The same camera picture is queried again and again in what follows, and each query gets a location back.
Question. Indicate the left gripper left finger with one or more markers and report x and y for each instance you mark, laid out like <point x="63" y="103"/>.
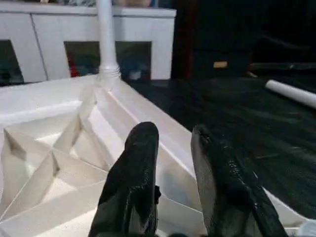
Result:
<point x="131" y="187"/>

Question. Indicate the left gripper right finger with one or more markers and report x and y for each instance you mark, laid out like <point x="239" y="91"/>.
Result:
<point x="227" y="192"/>

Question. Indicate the white plastic table top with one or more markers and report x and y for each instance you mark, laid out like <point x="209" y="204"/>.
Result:
<point x="74" y="148"/>

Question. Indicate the white plastic table leg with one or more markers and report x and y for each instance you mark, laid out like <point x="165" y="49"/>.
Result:
<point x="107" y="39"/>
<point x="291" y="92"/>

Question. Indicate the black work mat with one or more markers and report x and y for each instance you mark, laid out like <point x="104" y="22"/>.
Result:
<point x="237" y="128"/>

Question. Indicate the small tan label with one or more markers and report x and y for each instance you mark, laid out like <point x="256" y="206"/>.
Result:
<point x="220" y="64"/>

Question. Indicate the large black cabinet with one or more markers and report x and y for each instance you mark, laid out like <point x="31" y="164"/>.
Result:
<point x="237" y="34"/>

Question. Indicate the white glass-door cabinet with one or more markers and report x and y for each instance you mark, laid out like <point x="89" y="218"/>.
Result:
<point x="74" y="39"/>

